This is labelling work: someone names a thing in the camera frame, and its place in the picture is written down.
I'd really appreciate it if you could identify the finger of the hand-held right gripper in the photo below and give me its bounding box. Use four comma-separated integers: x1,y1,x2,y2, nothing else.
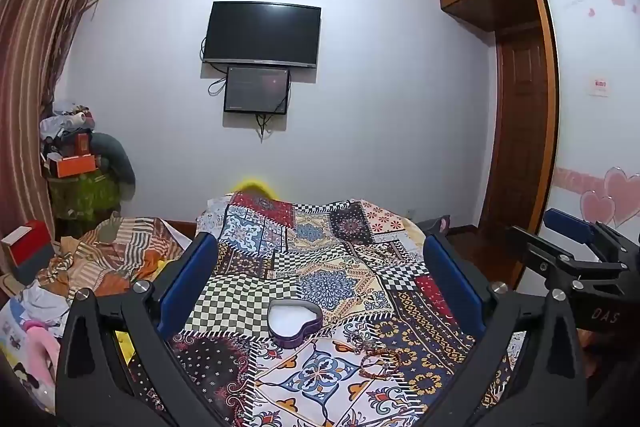
505,225,627,282
543,207,640,266

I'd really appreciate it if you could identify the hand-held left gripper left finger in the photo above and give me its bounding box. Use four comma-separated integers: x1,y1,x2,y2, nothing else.
54,234,221,427

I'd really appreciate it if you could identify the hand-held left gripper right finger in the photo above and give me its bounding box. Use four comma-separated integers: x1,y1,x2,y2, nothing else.
422,233,589,427

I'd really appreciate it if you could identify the purple heart-shaped tin box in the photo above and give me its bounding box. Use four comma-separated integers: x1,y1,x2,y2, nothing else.
267,299,323,349

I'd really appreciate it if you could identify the red braided bracelet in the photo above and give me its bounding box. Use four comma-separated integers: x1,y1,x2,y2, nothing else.
359,348,402,381

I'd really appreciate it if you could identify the white floral sheet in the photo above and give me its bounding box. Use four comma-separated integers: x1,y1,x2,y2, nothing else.
195,194,237,239

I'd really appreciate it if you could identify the orange striped blanket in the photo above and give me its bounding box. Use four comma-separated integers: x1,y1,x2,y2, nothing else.
37,214,195,299

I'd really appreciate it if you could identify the white heart-sticker wardrobe door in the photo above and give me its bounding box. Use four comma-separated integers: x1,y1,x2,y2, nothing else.
541,0,640,240

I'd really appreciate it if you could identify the yellow round object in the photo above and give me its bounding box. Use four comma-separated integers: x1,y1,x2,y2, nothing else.
234,178,277,198

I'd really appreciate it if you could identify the brown wooden door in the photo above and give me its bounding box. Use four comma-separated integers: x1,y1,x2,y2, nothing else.
491,26,552,234

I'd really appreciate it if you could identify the patchwork patterned blanket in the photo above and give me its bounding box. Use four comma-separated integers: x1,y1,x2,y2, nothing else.
127,191,516,427

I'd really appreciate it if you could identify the green patterned cloth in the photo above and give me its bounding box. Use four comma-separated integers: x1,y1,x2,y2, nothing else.
49,169,124,224

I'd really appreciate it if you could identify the orange box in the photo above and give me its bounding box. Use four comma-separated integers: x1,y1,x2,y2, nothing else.
55,154,97,179

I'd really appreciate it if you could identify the red and white box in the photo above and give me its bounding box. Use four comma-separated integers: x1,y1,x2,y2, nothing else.
0,219,56,286

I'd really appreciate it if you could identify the pile of clutter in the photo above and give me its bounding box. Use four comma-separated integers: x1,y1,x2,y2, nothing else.
39,98,104,158

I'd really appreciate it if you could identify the brown striped curtain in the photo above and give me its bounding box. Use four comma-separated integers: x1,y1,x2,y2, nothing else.
0,0,110,240

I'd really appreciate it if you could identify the black hanging monitor cable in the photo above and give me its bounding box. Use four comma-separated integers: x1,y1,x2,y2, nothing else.
256,112,275,144

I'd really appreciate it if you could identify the black television cable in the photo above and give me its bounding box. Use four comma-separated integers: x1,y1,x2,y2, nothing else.
200,36,228,98

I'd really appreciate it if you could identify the small black wall monitor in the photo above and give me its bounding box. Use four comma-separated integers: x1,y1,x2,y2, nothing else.
222,65,291,116

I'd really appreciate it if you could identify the black wall television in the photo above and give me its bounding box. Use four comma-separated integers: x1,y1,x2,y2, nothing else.
201,0,322,70

